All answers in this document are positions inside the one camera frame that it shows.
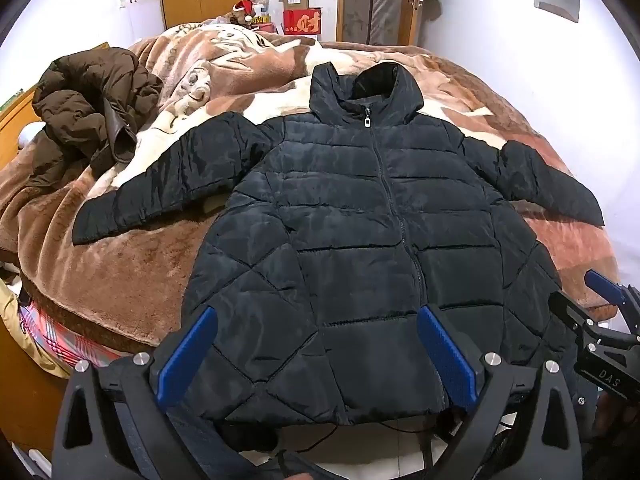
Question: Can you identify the red gift box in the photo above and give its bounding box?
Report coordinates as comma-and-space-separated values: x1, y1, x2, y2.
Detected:
283, 8, 322, 36

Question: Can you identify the plaid bed sheet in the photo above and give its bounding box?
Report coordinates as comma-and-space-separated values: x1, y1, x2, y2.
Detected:
18, 302, 126, 366

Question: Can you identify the brown puffer jacket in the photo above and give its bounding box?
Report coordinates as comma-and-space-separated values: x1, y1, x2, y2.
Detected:
29, 48, 163, 188

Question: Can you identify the black puffer jacket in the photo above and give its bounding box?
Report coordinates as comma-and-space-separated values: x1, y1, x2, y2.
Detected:
73, 63, 603, 426

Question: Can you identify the wooden door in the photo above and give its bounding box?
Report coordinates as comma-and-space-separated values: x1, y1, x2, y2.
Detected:
336, 0, 422, 46

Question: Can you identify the santa hat plush toy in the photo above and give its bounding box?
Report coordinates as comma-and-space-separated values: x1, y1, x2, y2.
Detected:
229, 0, 255, 27

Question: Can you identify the brown and cream plush blanket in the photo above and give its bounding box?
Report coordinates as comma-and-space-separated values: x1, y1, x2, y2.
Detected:
1, 24, 618, 360

